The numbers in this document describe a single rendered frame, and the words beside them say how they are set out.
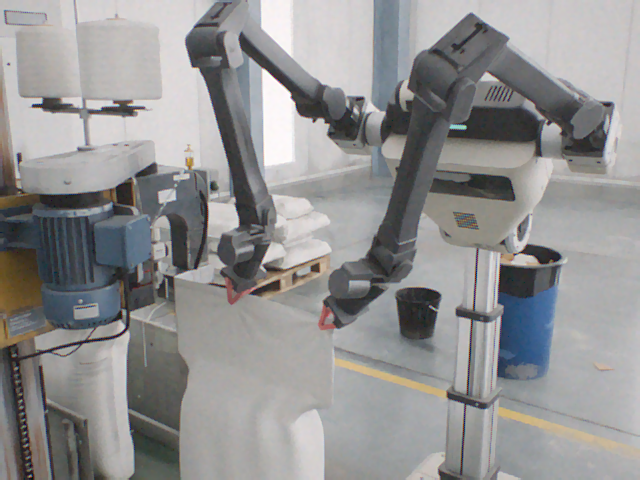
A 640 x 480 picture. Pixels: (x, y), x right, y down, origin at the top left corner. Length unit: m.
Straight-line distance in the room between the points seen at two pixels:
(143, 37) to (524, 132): 0.83
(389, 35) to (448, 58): 9.18
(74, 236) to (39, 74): 0.43
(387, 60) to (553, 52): 2.41
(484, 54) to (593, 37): 8.34
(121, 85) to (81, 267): 0.37
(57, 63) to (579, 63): 8.26
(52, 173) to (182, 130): 5.91
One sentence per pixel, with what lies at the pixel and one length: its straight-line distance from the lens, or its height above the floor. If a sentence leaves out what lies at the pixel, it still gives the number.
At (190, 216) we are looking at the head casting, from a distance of 1.76.
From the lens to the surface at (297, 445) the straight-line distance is 1.54.
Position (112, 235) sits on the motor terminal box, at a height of 1.28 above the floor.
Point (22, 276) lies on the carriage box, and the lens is 1.50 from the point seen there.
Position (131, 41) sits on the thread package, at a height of 1.64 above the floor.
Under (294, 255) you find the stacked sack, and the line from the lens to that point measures 4.95.
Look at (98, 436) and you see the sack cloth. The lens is 2.10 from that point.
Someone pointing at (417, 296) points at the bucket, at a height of 0.20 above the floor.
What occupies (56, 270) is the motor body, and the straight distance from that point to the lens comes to 1.36.
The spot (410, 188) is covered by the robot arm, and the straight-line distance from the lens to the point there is 1.11.
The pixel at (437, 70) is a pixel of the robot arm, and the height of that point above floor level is 1.59.
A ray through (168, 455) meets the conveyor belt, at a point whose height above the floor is 0.38.
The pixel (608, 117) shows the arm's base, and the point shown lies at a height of 1.50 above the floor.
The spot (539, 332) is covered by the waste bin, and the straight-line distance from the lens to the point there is 3.61.
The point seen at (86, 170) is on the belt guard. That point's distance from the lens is 1.28.
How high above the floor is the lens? 1.58
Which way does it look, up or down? 14 degrees down
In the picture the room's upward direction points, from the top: straight up
